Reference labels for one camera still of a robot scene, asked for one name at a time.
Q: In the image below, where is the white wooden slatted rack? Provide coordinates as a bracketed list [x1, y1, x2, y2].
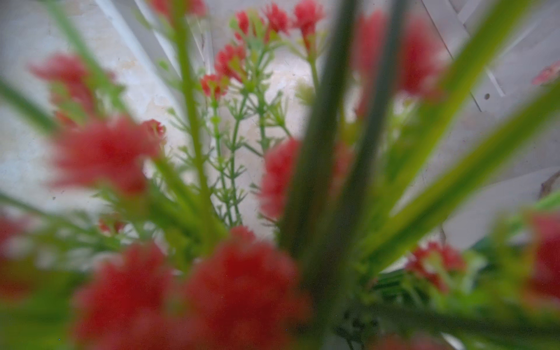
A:
[95, 0, 560, 250]

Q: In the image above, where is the red flower plant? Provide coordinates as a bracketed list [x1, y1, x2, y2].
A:
[1, 1, 559, 349]

